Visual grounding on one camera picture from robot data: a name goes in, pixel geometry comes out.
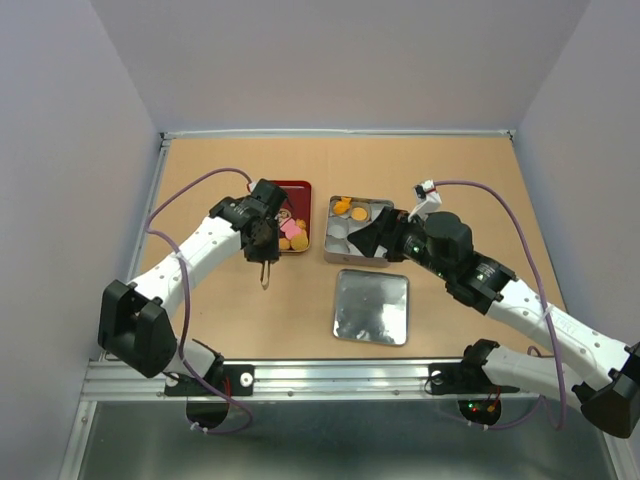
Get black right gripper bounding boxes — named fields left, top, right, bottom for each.
left=347, top=205, right=452, bottom=282

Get round tan biscuit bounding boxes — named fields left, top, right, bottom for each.
left=290, top=232, right=309, bottom=251
left=351, top=206, right=369, bottom=222

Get orange cat-shaped cookie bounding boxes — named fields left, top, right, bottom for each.
left=332, top=197, right=352, bottom=216

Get silver metal tongs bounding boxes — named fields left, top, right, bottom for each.
left=260, top=260, right=272, bottom=291

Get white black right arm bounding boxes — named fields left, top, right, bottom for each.
left=348, top=207, right=639, bottom=438

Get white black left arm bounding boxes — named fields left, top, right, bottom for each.
left=98, top=179, right=287, bottom=395

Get pink round cookie lower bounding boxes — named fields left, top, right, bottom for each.
left=280, top=218, right=303, bottom=240

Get square cookie tin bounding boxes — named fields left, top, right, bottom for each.
left=322, top=195, right=396, bottom=269

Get red rectangular tray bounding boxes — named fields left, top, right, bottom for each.
left=273, top=180, right=312, bottom=254

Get silver tin lid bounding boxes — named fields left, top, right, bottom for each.
left=332, top=269, right=409, bottom=347

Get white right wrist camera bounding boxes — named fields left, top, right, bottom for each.
left=409, top=180, right=442, bottom=220

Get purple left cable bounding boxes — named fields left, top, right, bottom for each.
left=144, top=167, right=259, bottom=435

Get aluminium front rail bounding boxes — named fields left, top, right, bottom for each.
left=82, top=355, right=566, bottom=401

